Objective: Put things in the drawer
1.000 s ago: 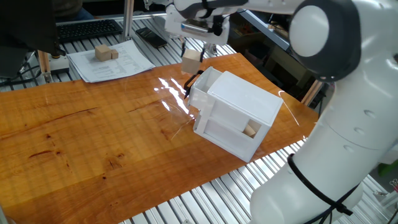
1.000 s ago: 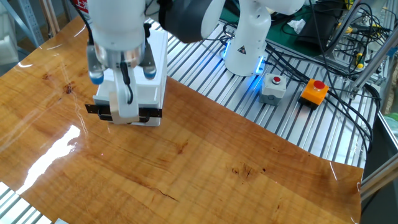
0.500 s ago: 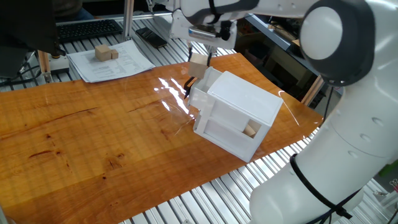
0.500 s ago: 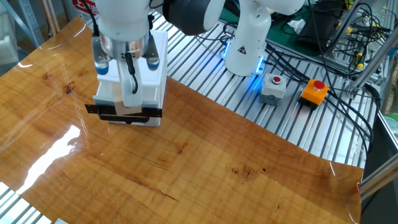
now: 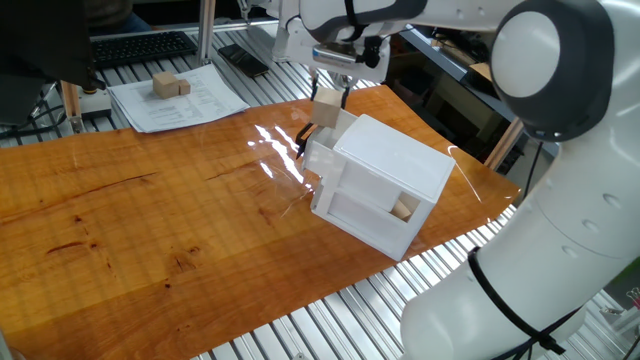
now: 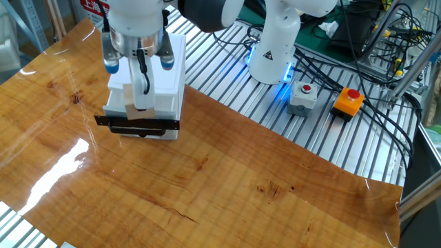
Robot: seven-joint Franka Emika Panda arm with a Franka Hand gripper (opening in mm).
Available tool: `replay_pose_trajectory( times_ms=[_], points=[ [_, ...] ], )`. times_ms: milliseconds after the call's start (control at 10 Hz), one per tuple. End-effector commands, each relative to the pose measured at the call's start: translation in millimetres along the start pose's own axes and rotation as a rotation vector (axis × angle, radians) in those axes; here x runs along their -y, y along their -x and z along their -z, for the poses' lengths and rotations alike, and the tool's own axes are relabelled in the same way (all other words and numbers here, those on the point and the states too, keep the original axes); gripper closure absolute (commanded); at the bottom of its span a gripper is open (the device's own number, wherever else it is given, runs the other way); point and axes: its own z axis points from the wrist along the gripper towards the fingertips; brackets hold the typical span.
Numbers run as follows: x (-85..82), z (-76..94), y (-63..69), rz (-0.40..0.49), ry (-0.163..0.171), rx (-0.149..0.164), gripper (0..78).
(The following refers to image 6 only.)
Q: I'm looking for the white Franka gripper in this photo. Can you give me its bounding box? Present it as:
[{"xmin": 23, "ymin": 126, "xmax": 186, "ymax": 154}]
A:
[{"xmin": 127, "ymin": 54, "xmax": 156, "ymax": 113}]

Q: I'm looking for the light wooden cube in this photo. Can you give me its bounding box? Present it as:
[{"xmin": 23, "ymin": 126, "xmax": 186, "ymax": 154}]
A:
[{"xmin": 123, "ymin": 83, "xmax": 156, "ymax": 121}]

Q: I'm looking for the white drawer with black handle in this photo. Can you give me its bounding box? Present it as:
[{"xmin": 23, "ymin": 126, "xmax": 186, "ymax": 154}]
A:
[{"xmin": 93, "ymin": 82, "xmax": 181, "ymax": 136}]

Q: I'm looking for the white drawer with black knob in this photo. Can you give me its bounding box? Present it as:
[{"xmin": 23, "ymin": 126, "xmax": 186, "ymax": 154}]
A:
[{"xmin": 119, "ymin": 127, "xmax": 179, "ymax": 141}]

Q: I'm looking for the white plastic drawer cabinet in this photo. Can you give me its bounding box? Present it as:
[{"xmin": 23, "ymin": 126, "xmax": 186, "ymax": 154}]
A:
[{"xmin": 108, "ymin": 32, "xmax": 187, "ymax": 141}]

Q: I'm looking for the wood pattern table mat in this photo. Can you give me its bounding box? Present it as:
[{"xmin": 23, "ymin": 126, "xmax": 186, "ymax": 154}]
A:
[{"xmin": 0, "ymin": 19, "xmax": 404, "ymax": 248}]

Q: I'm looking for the white box red lettering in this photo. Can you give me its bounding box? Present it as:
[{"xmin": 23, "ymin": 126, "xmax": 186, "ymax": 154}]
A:
[{"xmin": 79, "ymin": 0, "xmax": 111, "ymax": 23}]

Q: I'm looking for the leaning wooden stick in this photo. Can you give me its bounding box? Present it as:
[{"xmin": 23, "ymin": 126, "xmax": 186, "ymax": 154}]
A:
[
  {"xmin": 51, "ymin": 0, "xmax": 67, "ymax": 37},
  {"xmin": 43, "ymin": 0, "xmax": 63, "ymax": 41}
]

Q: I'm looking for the white plastic object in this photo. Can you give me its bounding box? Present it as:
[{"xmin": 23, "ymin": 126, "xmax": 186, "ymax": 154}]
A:
[{"xmin": 0, "ymin": 38, "xmax": 21, "ymax": 73}]

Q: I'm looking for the grey box red button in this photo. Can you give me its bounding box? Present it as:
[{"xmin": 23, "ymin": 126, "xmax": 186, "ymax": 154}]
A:
[{"xmin": 287, "ymin": 81, "xmax": 318, "ymax": 118}]

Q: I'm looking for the green cutting mat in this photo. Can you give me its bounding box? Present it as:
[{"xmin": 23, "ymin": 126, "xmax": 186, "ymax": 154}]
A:
[{"xmin": 237, "ymin": 0, "xmax": 362, "ymax": 65}]

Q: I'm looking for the crumpled white tissue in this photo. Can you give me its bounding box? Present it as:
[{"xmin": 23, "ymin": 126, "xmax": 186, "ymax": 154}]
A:
[{"xmin": 317, "ymin": 20, "xmax": 340, "ymax": 39}]

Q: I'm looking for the orange box red button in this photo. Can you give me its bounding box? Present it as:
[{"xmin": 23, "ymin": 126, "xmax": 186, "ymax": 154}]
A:
[{"xmin": 330, "ymin": 87, "xmax": 365, "ymax": 123}]

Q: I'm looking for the black electronic device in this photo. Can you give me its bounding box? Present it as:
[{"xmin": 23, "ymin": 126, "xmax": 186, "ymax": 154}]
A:
[{"xmin": 326, "ymin": 10, "xmax": 378, "ymax": 58}]

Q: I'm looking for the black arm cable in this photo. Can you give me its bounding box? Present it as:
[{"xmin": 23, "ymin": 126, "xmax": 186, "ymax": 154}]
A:
[{"xmin": 98, "ymin": 0, "xmax": 173, "ymax": 96}]

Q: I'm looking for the looped black cable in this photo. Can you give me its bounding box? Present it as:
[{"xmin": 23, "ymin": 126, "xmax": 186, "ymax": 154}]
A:
[{"xmin": 213, "ymin": 22, "xmax": 263, "ymax": 52}]

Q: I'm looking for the blue grey shelf frame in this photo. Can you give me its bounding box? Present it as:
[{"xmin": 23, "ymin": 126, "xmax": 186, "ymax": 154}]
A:
[{"xmin": 0, "ymin": 0, "xmax": 50, "ymax": 53}]

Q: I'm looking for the thick black cable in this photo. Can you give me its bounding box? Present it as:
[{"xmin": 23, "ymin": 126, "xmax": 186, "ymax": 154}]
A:
[{"xmin": 292, "ymin": 46, "xmax": 414, "ymax": 169}]

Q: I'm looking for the yellow cable connector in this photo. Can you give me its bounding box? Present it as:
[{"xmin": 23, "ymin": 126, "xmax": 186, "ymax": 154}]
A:
[{"xmin": 373, "ymin": 24, "xmax": 393, "ymax": 38}]

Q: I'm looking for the aluminium frame post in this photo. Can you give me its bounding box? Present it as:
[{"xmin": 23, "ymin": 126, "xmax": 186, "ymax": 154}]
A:
[
  {"xmin": 358, "ymin": 0, "xmax": 403, "ymax": 63},
  {"xmin": 387, "ymin": 32, "xmax": 441, "ymax": 104}
]

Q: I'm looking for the aluminium frame rail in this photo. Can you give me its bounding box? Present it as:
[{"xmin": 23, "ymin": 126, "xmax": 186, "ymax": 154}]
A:
[{"xmin": 398, "ymin": 174, "xmax": 441, "ymax": 223}]

